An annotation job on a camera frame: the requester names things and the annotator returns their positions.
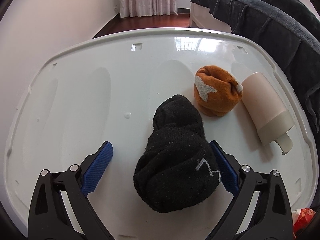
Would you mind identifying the black sock ball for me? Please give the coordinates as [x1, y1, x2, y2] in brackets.
[133, 95, 221, 213]

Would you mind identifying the beige cylindrical bottle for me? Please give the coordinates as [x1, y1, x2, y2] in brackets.
[242, 73, 295, 155]

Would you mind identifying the dark bed blanket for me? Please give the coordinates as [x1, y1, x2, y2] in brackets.
[184, 0, 320, 133]

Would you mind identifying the white plastic table lid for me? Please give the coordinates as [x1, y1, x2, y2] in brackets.
[1, 28, 319, 239]

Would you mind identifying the red white wrapper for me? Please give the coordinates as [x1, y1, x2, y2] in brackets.
[292, 208, 316, 238]

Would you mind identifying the brown orange sock ball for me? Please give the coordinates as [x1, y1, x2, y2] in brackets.
[194, 65, 243, 117]

